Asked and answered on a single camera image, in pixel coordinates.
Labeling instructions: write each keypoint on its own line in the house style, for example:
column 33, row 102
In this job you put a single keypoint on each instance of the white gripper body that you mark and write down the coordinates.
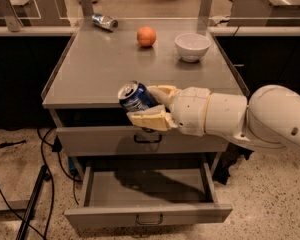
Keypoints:
column 190, row 108

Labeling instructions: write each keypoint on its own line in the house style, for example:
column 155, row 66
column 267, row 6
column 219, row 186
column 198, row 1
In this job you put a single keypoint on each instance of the clear acrylic barrier panel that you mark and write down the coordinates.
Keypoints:
column 265, row 15

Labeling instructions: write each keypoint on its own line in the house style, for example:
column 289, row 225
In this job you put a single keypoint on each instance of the crumpled blue chip bag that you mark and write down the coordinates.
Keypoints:
column 104, row 22

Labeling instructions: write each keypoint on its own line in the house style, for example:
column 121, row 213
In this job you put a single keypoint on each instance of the grey upper drawer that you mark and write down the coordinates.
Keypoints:
column 129, row 140

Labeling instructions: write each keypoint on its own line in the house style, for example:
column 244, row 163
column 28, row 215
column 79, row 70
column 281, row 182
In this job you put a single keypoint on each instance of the grey open lower drawer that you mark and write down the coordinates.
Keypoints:
column 147, row 193

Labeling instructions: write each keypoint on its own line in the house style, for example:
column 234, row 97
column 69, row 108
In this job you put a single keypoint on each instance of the white ceramic bowl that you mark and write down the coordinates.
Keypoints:
column 191, row 47

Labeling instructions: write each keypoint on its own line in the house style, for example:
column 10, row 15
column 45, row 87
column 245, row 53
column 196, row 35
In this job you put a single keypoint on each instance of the dark cloth on floor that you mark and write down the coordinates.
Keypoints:
column 227, row 159

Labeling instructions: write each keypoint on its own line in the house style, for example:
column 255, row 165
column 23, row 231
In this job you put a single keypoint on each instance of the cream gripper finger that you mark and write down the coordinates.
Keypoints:
column 164, row 94
column 155, row 118

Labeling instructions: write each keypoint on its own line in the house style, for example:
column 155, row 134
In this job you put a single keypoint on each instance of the grey drawer cabinet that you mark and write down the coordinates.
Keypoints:
column 82, row 91

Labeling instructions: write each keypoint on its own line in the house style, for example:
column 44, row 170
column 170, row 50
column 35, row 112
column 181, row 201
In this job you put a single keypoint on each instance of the orange fruit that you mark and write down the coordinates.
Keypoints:
column 146, row 36

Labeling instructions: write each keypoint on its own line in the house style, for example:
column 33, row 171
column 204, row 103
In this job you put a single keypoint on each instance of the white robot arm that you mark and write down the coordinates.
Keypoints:
column 268, row 121

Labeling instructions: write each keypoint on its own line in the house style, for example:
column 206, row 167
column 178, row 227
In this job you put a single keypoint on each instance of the black bar on floor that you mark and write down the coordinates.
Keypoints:
column 29, row 212

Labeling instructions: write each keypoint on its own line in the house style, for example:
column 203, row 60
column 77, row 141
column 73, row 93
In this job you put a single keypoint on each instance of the blue pepsi can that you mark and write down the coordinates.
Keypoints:
column 134, row 96

